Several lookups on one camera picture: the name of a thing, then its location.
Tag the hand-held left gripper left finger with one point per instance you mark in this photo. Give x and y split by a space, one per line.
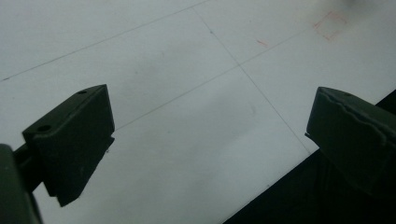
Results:
70 140

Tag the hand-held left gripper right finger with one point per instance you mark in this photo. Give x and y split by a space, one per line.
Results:
351 137

